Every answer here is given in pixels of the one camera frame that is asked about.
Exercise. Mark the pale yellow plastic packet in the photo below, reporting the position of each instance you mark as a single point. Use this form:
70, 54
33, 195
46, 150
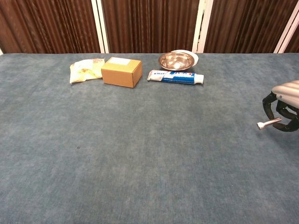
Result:
84, 71

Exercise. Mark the brown ribbed partition panel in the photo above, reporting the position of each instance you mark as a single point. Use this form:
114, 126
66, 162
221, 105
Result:
294, 42
151, 25
46, 25
245, 25

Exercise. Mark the brown cardboard box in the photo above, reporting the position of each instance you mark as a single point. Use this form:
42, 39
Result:
119, 74

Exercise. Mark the blue white toothpaste tube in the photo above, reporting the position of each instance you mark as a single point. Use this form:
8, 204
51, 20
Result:
177, 77

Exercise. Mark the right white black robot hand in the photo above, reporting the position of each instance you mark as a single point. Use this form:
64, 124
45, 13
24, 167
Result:
288, 93

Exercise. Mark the metal screw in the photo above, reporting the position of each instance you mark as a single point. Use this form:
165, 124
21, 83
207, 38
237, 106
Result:
268, 123

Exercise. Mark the white tape roll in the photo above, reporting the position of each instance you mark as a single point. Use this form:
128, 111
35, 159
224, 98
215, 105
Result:
195, 58

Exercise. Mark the blue felt table mat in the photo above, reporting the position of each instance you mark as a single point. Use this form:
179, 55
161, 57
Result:
140, 151

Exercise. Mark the shiny metal bowl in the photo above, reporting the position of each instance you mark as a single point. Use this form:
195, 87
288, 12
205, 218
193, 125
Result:
176, 61

